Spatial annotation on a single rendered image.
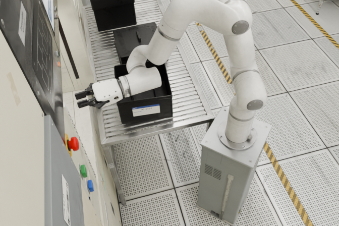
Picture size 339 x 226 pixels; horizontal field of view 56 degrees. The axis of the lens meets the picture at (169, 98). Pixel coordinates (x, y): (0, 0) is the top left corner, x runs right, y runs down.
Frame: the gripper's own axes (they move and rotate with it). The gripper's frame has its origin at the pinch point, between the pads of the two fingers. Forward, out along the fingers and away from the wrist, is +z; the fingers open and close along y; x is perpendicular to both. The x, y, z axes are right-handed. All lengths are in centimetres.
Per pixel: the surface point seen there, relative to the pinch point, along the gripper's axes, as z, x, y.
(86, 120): 2.2, -31.9, 16.6
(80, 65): -3.4, -15.2, 37.9
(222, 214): -58, -111, -25
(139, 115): -24.0, -37.0, 13.5
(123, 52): -29, -33, 59
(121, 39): -32, -33, 72
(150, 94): -35, -42, 30
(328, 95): -194, -119, 35
